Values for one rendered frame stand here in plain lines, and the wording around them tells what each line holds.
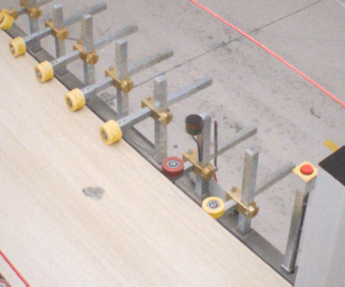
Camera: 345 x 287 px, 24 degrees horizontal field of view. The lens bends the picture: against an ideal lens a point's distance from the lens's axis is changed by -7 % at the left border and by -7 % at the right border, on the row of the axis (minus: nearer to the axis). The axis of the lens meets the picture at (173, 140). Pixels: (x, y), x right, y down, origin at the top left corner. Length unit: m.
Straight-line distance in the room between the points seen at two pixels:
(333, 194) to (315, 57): 4.35
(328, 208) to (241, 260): 1.90
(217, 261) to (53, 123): 0.94
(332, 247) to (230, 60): 4.19
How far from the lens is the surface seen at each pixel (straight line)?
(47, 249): 2.89
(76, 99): 3.35
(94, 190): 3.04
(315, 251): 1.01
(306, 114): 4.80
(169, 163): 3.15
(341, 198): 0.92
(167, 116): 3.25
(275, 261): 3.10
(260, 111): 4.78
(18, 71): 3.65
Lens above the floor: 3.10
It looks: 43 degrees down
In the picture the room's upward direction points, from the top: straight up
